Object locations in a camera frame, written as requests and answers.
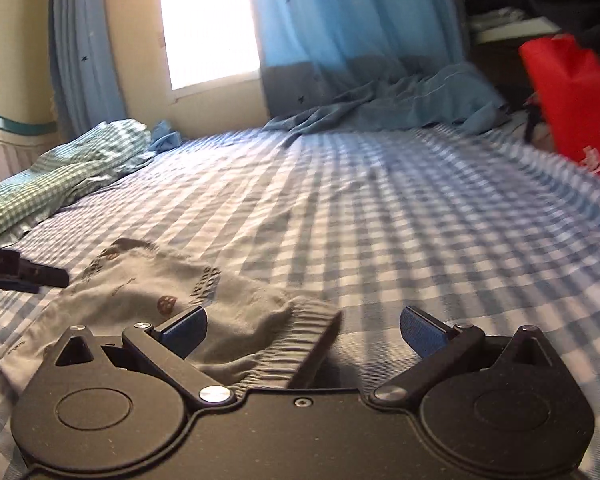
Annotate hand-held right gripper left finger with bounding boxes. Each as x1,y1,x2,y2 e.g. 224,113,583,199
54,306,237,407

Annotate striped headboard with teal rim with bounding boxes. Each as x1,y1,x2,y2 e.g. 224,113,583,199
0,112,61,196

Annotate grey printed pants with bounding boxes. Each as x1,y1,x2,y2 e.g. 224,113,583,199
0,237,343,396

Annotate blue checked bed sheet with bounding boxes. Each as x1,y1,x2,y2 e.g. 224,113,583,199
0,120,600,480

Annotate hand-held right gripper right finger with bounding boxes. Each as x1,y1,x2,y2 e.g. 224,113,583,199
369,305,561,408

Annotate green checked quilt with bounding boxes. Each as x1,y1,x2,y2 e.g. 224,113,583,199
0,119,153,248

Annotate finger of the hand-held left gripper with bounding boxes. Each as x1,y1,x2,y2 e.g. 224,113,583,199
19,259,71,289
0,277,41,295

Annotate red bag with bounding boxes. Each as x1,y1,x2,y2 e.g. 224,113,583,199
519,34,600,186

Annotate blue star curtain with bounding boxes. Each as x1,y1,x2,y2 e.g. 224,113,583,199
247,0,468,121
47,0,129,141

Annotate crumpled blue cloth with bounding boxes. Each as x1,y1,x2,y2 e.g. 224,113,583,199
264,62,511,148

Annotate bright window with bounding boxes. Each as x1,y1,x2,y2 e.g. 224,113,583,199
157,0,262,101

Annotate small light blue cloth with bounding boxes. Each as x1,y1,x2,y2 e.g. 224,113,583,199
147,120,183,154

